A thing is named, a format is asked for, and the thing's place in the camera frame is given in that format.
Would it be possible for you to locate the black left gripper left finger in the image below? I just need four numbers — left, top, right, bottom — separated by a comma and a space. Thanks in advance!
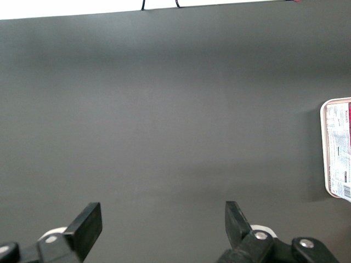
37, 202, 103, 263

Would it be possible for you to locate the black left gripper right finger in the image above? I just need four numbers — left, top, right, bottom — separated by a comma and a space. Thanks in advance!
218, 201, 275, 263

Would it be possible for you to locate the white plastic tray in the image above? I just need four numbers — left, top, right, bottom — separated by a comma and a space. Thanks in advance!
320, 96, 351, 204

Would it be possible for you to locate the white printed carton box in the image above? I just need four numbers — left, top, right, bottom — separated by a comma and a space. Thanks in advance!
324, 101, 351, 203

